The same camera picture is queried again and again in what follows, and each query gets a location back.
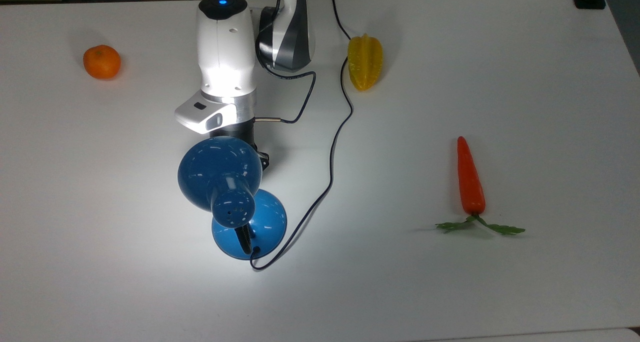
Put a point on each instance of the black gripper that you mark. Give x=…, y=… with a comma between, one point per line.
x=245, y=132

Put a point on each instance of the blue desk lamp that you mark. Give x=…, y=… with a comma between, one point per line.
x=220, y=172

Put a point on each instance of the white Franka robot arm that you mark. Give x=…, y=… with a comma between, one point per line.
x=225, y=52

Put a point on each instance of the yellow toy starfruit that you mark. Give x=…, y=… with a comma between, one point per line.
x=365, y=62

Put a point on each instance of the orange toy mandarin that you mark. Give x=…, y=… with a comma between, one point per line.
x=102, y=62

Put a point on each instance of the orange toy carrot with leaves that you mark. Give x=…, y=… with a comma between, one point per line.
x=470, y=182

